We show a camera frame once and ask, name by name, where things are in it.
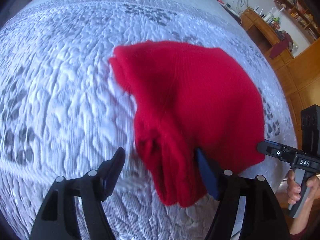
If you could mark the person's right hand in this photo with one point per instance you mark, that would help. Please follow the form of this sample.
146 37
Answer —
294 189

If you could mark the wooden wall shelf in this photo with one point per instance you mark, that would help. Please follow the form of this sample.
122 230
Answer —
304 14

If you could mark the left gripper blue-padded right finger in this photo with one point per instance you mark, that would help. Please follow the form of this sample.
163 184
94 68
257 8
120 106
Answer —
247 209

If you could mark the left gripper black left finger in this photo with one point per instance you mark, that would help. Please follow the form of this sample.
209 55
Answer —
56 218

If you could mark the red knit sweater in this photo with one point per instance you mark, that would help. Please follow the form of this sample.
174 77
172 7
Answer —
189 97

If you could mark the dark red cloth on desk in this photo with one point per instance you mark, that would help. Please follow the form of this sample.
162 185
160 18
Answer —
278 48

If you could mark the white bottle on desk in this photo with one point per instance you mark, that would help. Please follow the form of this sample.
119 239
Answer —
273 13

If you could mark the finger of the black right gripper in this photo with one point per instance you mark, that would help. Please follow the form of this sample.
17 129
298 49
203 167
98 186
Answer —
272 149

